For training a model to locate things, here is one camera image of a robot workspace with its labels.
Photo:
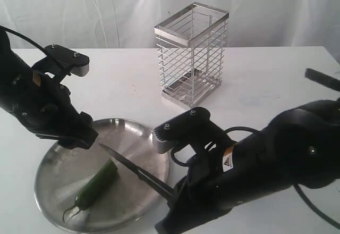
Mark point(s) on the round steel plate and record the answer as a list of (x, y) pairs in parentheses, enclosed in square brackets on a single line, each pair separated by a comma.
[(63, 172)]

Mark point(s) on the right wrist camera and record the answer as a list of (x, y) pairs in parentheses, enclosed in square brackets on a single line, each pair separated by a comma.
[(193, 128)]

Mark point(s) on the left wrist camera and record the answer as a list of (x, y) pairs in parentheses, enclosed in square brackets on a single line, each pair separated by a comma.
[(67, 57)]

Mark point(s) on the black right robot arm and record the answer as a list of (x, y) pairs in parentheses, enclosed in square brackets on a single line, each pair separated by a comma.
[(302, 149)]

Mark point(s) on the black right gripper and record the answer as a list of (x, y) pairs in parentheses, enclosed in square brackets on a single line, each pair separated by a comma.
[(218, 180)]

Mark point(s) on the green chili pepper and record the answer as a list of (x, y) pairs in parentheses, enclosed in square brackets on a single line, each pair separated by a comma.
[(93, 189)]

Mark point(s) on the black kitchen knife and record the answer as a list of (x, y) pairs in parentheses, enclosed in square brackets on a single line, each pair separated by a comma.
[(156, 184)]

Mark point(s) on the wire mesh utensil holder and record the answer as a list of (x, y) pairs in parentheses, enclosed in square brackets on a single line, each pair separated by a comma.
[(191, 45)]

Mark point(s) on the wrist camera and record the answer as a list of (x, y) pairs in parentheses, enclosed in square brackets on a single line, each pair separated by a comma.
[(67, 57), (193, 128)]

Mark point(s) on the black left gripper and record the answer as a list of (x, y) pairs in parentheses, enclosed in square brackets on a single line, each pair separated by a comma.
[(36, 97)]

